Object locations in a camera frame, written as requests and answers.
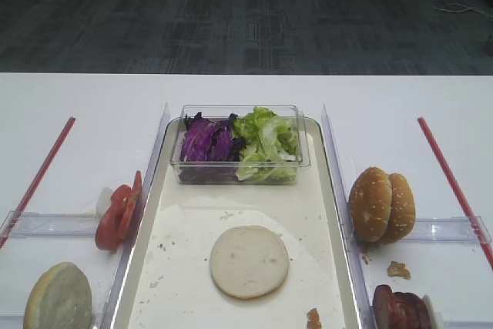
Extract white metal tray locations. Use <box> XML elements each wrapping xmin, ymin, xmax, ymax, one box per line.
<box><xmin>109</xmin><ymin>119</ymin><xmax>361</xmax><ymax>328</ymax></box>

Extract clear plastic salad box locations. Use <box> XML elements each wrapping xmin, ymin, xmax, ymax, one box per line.
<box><xmin>169</xmin><ymin>105</ymin><xmax>311</xmax><ymax>185</ymax></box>

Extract upper left clear cross divider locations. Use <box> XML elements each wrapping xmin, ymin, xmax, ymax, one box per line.
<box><xmin>1</xmin><ymin>211</ymin><xmax>99</xmax><ymax>238</ymax></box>

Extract clear cross divider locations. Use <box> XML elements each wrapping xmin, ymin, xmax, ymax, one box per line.
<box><xmin>441</xmin><ymin>321</ymin><xmax>493</xmax><ymax>329</ymax></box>
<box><xmin>1</xmin><ymin>211</ymin><xmax>99</xmax><ymax>238</ymax></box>
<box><xmin>401</xmin><ymin>216</ymin><xmax>492</xmax><ymax>245</ymax></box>

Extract front sesame bun top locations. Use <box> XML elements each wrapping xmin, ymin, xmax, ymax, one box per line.
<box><xmin>349</xmin><ymin>167</ymin><xmax>392</xmax><ymax>243</ymax></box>

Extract rear sesame bun top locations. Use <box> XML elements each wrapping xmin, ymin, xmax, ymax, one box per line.
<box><xmin>380</xmin><ymin>173</ymin><xmax>416</xmax><ymax>244</ymax></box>

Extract dark meat patty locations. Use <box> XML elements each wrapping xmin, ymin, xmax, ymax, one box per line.
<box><xmin>394</xmin><ymin>292</ymin><xmax>432</xmax><ymax>329</ymax></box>
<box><xmin>373</xmin><ymin>284</ymin><xmax>398</xmax><ymax>329</ymax></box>

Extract sesame bun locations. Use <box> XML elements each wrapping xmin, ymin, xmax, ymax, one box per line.
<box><xmin>380</xmin><ymin>173</ymin><xmax>416</xmax><ymax>244</ymax></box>
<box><xmin>349</xmin><ymin>167</ymin><xmax>392</xmax><ymax>243</ymax></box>

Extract rear dark meat patty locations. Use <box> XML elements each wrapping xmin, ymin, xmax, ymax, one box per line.
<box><xmin>394</xmin><ymin>292</ymin><xmax>432</xmax><ymax>329</ymax></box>

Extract white block behind patties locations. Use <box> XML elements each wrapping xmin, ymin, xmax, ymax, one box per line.
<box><xmin>422</xmin><ymin>295</ymin><xmax>445</xmax><ymax>329</ymax></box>

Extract red strip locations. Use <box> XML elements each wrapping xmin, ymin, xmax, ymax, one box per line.
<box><xmin>1</xmin><ymin>116</ymin><xmax>76</xmax><ymax>247</ymax></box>
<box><xmin>417</xmin><ymin>116</ymin><xmax>492</xmax><ymax>267</ymax></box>

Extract right long clear divider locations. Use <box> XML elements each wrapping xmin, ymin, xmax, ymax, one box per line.
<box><xmin>321</xmin><ymin>105</ymin><xmax>376</xmax><ymax>328</ymax></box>

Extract bread crumb on table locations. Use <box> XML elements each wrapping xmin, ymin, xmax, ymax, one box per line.
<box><xmin>387</xmin><ymin>261</ymin><xmax>411</xmax><ymax>280</ymax></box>

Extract orange crumb on tray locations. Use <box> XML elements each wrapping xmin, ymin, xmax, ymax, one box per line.
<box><xmin>306</xmin><ymin>308</ymin><xmax>322</xmax><ymax>329</ymax></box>

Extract front dark meat patty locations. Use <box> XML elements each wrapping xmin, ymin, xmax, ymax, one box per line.
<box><xmin>373</xmin><ymin>284</ymin><xmax>398</xmax><ymax>329</ymax></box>

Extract white cable on floor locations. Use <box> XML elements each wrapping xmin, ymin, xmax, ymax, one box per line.
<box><xmin>431</xmin><ymin>0</ymin><xmax>493</xmax><ymax>20</ymax></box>

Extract left red strip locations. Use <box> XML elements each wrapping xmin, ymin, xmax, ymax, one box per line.
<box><xmin>1</xmin><ymin>116</ymin><xmax>76</xmax><ymax>247</ymax></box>

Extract upper right clear cross divider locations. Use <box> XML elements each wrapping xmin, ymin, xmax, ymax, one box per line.
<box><xmin>401</xmin><ymin>216</ymin><xmax>492</xmax><ymax>245</ymax></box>

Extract green lettuce leaves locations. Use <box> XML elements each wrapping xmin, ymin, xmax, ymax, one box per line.
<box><xmin>233</xmin><ymin>107</ymin><xmax>298</xmax><ymax>183</ymax></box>

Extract bun slice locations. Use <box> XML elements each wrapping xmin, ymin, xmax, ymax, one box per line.
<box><xmin>210</xmin><ymin>225</ymin><xmax>290</xmax><ymax>300</ymax></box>
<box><xmin>23</xmin><ymin>262</ymin><xmax>93</xmax><ymax>328</ymax></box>

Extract white block behind tomatoes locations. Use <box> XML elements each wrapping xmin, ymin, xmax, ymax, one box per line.
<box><xmin>96</xmin><ymin>187</ymin><xmax>113</xmax><ymax>218</ymax></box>

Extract right red strip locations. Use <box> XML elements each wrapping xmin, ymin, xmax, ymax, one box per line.
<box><xmin>417</xmin><ymin>116</ymin><xmax>492</xmax><ymax>267</ymax></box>

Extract rear tomato slice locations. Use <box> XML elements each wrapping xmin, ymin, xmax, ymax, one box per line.
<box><xmin>117</xmin><ymin>170</ymin><xmax>142</xmax><ymax>240</ymax></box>

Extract purple cabbage leaves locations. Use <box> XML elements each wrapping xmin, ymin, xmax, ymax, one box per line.
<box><xmin>179</xmin><ymin>112</ymin><xmax>246</xmax><ymax>162</ymax></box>

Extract lower right clear cross divider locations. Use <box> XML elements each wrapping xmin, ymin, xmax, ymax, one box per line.
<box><xmin>441</xmin><ymin>321</ymin><xmax>493</xmax><ymax>329</ymax></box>

